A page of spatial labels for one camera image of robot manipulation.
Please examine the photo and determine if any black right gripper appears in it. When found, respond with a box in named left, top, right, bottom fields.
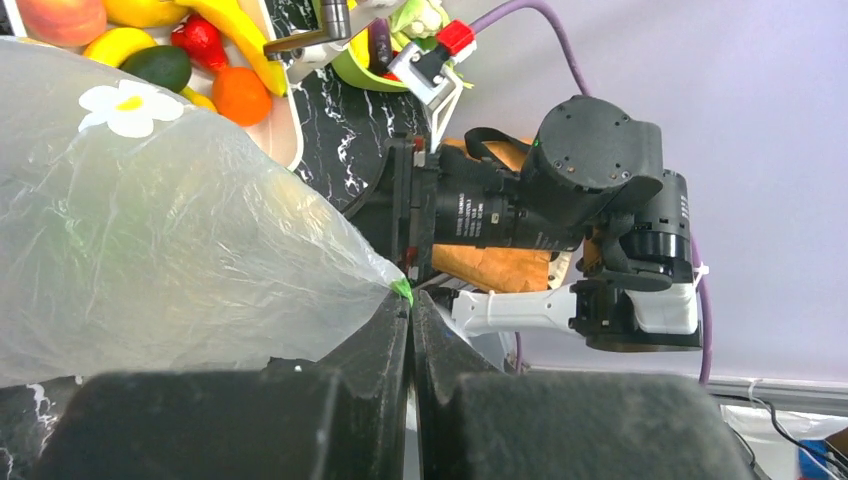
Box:
left=341, top=19, right=531, bottom=293

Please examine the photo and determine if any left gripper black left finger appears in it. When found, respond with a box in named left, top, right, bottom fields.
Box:
left=33, top=294, right=410, bottom=479

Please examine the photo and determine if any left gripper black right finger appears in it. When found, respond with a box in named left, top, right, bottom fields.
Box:
left=410, top=292, right=752, bottom=479

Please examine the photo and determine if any clear lemon print plastic bag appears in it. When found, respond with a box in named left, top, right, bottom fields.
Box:
left=1, top=37, right=411, bottom=386

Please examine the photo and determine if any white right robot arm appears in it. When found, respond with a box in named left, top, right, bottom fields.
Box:
left=344, top=95, right=704, bottom=352

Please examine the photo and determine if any orange canvas tote bag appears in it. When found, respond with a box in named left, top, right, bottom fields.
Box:
left=432, top=127, right=581, bottom=293

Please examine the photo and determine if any purple eggplant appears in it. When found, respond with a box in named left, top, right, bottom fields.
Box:
left=368, top=18, right=394, bottom=76

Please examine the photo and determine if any cauliflower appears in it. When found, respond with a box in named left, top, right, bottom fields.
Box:
left=389, top=0, right=451, bottom=38

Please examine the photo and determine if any white fruit tray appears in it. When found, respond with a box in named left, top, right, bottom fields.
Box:
left=1, top=1, right=304, bottom=170

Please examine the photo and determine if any orange fruit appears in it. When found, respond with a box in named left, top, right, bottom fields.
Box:
left=212, top=67, right=272, bottom=127

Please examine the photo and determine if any yellow banana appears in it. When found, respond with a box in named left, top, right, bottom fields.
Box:
left=175, top=0, right=287, bottom=96

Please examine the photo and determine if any red pomegranate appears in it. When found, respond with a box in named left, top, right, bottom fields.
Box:
left=170, top=13, right=230, bottom=73

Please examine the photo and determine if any green avocado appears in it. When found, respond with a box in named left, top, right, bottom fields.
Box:
left=120, top=45, right=192, bottom=93

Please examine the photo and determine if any peach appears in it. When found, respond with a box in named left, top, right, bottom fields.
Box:
left=16, top=0, right=107, bottom=47

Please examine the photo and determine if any white pvc pipe frame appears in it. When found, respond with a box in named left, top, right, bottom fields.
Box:
left=282, top=42, right=349, bottom=85

